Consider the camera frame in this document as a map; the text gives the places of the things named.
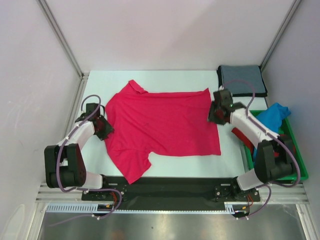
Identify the left aluminium frame post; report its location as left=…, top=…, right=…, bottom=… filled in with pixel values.
left=36, top=0, right=85, bottom=78

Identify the blue t shirt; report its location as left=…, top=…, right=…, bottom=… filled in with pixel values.
left=252, top=102, right=292, bottom=161

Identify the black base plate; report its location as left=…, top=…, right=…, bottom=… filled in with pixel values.
left=49, top=174, right=266, bottom=211

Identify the dark red t shirt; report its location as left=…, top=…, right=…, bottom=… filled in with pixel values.
left=231, top=126, right=298, bottom=161

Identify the folded black t shirt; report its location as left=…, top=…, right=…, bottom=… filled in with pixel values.
left=216, top=65, right=268, bottom=98

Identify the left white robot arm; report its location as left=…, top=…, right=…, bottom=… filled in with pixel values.
left=44, top=103, right=114, bottom=200

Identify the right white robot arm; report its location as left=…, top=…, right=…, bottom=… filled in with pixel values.
left=208, top=89, right=301, bottom=201

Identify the white cable duct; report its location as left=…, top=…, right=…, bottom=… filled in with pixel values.
left=46, top=203, right=249, bottom=215

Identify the aluminium frame post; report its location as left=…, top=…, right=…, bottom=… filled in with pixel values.
left=36, top=0, right=85, bottom=78
left=260, top=0, right=303, bottom=72

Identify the pink t shirt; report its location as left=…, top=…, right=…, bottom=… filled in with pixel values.
left=105, top=80, right=221, bottom=184

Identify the green plastic bin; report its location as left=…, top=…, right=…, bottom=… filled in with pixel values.
left=243, top=118, right=309, bottom=183

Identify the right aluminium frame post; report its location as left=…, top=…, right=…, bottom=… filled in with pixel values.
left=260, top=0, right=303, bottom=72

